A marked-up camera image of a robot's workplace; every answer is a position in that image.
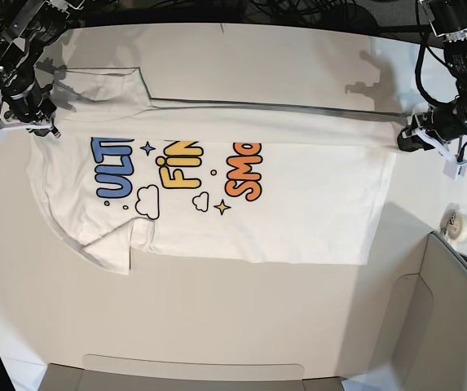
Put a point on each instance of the beige cardboard box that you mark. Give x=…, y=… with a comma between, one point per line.
x=422, y=344
x=100, y=372

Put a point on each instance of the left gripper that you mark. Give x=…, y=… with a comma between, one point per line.
x=433, y=130

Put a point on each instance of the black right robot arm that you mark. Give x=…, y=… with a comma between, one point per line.
x=24, y=104

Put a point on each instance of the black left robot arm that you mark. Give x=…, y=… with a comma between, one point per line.
x=447, y=20

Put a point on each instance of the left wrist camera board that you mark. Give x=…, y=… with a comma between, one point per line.
x=455, y=169

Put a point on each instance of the beige cardboard box bottom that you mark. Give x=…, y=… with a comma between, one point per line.
x=100, y=372

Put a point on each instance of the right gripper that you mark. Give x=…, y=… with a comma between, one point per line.
x=40, y=122

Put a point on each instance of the white printed t-shirt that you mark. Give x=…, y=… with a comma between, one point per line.
x=227, y=182

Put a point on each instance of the white tape roll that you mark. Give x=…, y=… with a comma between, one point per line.
x=453, y=226

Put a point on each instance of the beige cardboard box right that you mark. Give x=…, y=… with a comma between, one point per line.
x=422, y=344

